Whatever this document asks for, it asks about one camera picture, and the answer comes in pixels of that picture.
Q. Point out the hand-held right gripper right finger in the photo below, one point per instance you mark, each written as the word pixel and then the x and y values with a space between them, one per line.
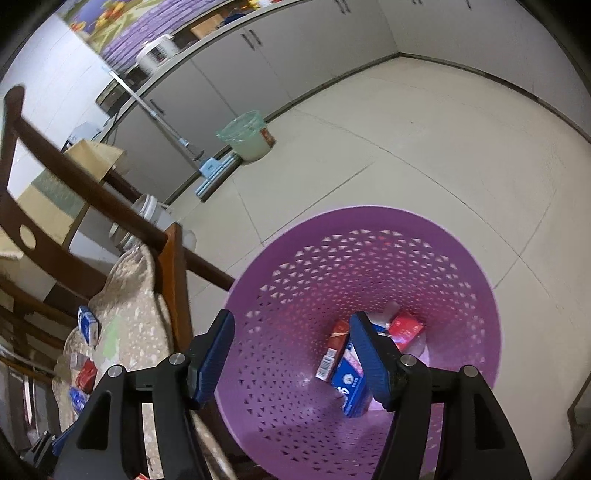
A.
pixel 371 364

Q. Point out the blue pink toothpaste box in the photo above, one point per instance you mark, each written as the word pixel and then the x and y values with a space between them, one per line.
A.
pixel 348 383

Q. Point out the quilted dotted blanket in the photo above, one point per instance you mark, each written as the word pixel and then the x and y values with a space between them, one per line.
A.
pixel 134 295

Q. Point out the table with beige cloth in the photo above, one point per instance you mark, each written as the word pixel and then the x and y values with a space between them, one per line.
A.
pixel 94 157

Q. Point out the waste bin with green bag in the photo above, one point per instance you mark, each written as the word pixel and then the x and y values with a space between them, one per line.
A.
pixel 247 136

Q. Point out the black countertop appliance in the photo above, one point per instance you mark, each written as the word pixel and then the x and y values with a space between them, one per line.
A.
pixel 111 99

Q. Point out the red snack packet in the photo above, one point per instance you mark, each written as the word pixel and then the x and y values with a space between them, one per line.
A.
pixel 87 376

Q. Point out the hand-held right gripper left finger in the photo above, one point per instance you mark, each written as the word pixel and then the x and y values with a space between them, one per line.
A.
pixel 214 360

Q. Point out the mop with blue head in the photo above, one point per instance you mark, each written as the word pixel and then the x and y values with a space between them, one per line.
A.
pixel 184 145

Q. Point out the brown wooden chair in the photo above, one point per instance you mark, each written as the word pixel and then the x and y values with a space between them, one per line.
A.
pixel 178 277

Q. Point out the purple floral wall sticker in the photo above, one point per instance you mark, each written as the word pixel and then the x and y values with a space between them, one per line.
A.
pixel 138 32

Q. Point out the red box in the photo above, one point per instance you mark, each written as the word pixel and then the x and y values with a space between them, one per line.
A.
pixel 406 330

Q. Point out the blue white tissue pack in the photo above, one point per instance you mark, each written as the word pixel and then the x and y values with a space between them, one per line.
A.
pixel 88 325

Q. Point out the red carton with barcode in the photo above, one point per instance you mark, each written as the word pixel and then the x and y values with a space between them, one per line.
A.
pixel 330 355

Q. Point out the blue packet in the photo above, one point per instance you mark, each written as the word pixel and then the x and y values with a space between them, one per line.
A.
pixel 78 399

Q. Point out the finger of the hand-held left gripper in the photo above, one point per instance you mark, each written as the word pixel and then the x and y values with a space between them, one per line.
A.
pixel 62 441

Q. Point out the purple plastic basket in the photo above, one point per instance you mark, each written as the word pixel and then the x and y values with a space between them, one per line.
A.
pixel 323 258

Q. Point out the white kitchen cabinets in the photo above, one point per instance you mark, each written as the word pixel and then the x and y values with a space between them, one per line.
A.
pixel 323 46

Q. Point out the white rice cooker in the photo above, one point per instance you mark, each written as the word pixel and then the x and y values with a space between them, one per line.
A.
pixel 157 54

